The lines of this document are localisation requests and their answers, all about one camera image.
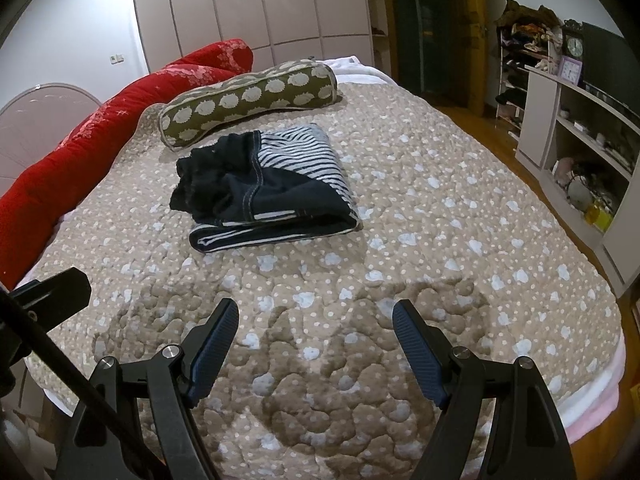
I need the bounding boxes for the long red pillow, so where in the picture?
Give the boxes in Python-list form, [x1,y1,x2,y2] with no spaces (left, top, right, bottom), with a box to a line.
[0,38,255,291]

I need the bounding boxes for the small purple clock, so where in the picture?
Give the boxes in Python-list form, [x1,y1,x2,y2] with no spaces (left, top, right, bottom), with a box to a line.
[557,56,583,86]

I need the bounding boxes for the white bed sheet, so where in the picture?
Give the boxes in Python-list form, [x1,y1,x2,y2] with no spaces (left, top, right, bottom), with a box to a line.
[327,56,391,86]

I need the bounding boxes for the beige quilted spotted bedspread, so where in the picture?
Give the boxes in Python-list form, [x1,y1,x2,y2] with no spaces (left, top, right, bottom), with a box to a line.
[10,77,623,480]

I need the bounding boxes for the dark framed clock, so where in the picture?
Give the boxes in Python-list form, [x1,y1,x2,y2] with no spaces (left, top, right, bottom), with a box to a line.
[562,20,586,58]

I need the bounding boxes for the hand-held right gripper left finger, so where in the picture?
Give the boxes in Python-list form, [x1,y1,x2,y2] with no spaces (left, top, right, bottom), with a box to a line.
[52,297,241,480]

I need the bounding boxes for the cluttered shoe rack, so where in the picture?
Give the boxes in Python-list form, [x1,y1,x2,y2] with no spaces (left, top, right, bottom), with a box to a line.
[495,0,563,136]

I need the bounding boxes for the yellow box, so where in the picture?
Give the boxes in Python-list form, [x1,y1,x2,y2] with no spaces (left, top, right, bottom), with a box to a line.
[585,205,615,231]

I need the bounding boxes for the pink blanket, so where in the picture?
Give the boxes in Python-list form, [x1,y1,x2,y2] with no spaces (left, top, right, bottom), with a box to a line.
[550,335,628,431]

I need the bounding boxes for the black television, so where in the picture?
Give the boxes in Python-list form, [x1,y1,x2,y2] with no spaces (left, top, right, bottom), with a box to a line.
[580,22,640,111]

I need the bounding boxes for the white open shelf unit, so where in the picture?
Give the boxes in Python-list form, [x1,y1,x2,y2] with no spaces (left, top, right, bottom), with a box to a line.
[515,65,640,298]

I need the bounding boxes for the white arched headboard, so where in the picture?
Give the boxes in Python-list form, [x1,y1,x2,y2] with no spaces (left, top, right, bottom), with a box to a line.
[0,83,101,196]

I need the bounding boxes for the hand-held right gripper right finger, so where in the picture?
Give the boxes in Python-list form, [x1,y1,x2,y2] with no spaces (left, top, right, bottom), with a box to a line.
[391,299,576,480]

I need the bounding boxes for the green spotted bolster pillow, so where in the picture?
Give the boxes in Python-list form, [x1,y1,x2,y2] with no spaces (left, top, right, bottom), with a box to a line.
[158,60,342,152]

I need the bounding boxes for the striped navy pants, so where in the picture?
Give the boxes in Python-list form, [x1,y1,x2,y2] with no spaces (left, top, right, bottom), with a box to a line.
[169,124,363,253]

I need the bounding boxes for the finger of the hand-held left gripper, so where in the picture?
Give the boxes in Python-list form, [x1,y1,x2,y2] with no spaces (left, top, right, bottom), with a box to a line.
[15,266,92,332]

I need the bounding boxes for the beige glossy wardrobe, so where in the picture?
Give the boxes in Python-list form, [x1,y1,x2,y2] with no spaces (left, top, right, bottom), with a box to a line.
[130,0,391,73]

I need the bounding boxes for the black cable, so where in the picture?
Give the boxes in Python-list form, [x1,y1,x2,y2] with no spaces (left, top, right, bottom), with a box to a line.
[0,287,201,480]

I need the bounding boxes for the wooden door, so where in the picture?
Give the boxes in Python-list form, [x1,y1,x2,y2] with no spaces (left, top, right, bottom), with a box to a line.
[382,0,488,116]

